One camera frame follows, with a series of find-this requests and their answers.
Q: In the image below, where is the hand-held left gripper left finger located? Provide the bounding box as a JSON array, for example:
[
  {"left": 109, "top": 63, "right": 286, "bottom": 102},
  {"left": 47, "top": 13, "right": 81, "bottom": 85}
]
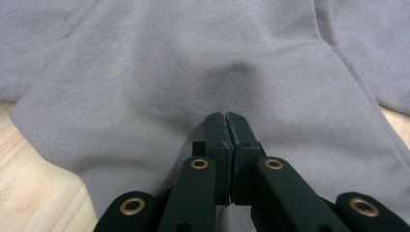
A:
[{"left": 192, "top": 111, "right": 234, "bottom": 207}]

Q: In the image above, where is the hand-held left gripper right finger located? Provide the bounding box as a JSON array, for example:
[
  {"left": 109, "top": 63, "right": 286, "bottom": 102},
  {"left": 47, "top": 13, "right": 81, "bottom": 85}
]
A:
[{"left": 225, "top": 111, "right": 267, "bottom": 207}]

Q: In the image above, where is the grey shirt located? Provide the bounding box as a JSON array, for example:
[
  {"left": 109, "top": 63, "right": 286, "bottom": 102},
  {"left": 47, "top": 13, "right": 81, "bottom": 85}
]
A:
[{"left": 0, "top": 0, "right": 410, "bottom": 232}]

